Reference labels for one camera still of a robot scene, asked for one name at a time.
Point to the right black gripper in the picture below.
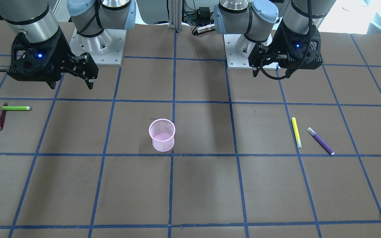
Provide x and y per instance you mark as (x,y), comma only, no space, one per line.
(59,50)

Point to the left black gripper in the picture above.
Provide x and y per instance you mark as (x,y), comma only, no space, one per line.
(277,43)

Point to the purple marker pen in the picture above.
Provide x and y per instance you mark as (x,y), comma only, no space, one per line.
(321,142)

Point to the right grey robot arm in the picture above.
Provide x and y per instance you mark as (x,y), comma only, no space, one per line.
(40,19)

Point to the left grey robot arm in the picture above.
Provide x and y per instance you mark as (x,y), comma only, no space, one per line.
(256,19)

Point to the pink mesh cup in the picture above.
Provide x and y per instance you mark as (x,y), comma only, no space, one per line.
(162,132)

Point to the green marker pen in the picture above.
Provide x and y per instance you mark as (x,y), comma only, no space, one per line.
(15,108)

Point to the black power adapter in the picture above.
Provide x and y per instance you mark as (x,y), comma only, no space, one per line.
(203,13)

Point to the yellow marker pen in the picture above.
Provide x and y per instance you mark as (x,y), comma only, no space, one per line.
(296,132)

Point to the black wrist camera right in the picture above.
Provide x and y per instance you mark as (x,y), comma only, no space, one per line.
(33,62)

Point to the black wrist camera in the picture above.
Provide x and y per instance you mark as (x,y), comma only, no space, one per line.
(33,62)
(301,49)

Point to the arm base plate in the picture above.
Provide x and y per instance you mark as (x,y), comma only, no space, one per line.
(237,49)
(106,49)

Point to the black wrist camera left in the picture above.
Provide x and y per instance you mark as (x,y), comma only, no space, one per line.
(301,49)

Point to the aluminium frame post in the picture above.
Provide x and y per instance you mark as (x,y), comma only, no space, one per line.
(175,14)

